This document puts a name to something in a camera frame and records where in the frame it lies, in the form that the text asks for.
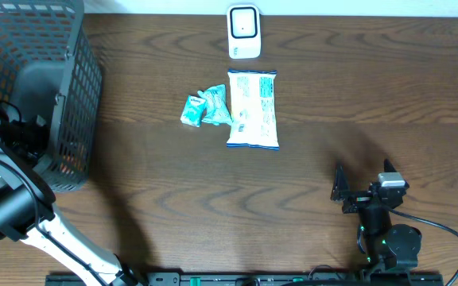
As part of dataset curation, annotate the teal snack packet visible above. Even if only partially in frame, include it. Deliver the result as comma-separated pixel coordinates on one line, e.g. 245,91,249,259
197,84,233,126

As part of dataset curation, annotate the small teal tissue pack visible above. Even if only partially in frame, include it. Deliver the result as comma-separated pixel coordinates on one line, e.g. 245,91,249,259
180,95,206,127

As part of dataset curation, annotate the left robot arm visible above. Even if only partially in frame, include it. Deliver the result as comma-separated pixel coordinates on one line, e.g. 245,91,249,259
0,100,149,285

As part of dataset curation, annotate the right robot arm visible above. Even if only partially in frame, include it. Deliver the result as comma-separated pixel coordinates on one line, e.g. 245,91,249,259
330,160,421,280

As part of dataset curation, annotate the white barcode scanner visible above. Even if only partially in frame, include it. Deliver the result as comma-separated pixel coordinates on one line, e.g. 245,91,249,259
227,4,262,60

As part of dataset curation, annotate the grey plastic mesh basket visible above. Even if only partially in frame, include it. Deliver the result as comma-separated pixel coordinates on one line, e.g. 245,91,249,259
0,0,103,193

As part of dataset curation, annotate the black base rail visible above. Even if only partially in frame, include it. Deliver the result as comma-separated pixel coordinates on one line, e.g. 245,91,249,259
45,271,444,286

